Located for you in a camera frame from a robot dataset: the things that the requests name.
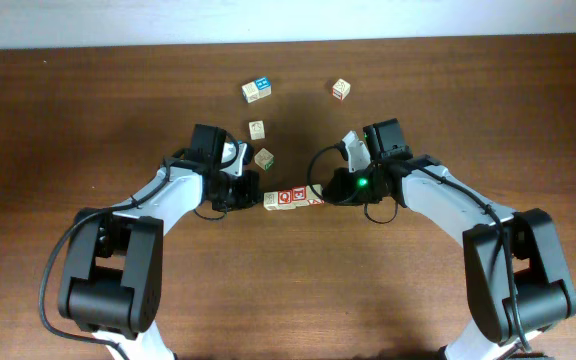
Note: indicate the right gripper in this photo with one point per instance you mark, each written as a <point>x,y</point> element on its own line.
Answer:
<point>343,196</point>

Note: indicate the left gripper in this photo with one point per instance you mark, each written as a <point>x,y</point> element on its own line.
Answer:
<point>251,193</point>

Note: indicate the wooden block yellow side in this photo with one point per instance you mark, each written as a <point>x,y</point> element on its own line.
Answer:
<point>271,201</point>

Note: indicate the wooden block red A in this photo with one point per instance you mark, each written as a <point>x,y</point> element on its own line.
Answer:
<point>313,193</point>

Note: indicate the red Q wooden block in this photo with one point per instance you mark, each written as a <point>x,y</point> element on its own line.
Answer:
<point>285,200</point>

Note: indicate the red E wooden block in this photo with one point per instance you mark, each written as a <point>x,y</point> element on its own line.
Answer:
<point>299,196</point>

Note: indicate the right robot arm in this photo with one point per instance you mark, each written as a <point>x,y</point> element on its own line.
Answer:
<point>518,282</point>

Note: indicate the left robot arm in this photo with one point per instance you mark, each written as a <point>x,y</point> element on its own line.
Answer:
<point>111,282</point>

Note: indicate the wooden block elephant picture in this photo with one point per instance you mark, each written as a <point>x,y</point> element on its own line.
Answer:
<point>264,159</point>

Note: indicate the wooden block ball picture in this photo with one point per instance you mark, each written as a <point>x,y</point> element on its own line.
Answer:
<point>257,130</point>

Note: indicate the wooden block far right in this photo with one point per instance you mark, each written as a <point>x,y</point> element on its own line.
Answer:
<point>341,89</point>

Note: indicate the plain wooden block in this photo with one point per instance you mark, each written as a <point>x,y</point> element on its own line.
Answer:
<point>250,92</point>

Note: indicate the blue topped wooden block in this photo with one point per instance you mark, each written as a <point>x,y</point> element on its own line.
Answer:
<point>263,86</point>

